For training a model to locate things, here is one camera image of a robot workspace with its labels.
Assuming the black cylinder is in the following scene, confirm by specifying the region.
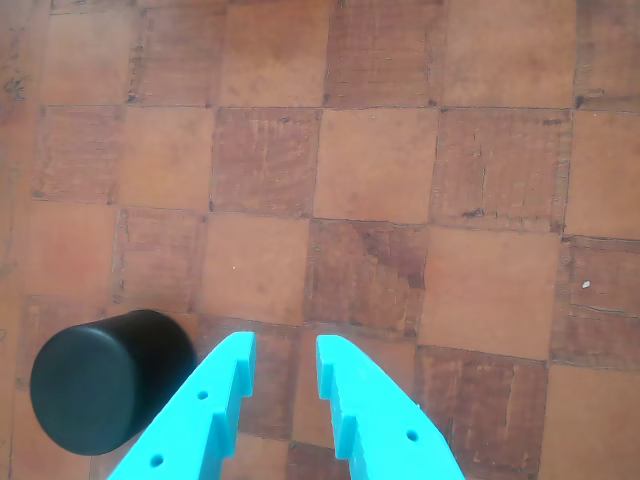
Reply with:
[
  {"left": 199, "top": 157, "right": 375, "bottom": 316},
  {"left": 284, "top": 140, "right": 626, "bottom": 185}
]
[{"left": 29, "top": 308, "right": 198, "bottom": 457}]

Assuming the wooden chessboard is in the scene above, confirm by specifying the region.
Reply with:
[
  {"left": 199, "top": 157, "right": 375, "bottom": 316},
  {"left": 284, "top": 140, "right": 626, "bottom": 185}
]
[{"left": 0, "top": 0, "right": 640, "bottom": 480}]

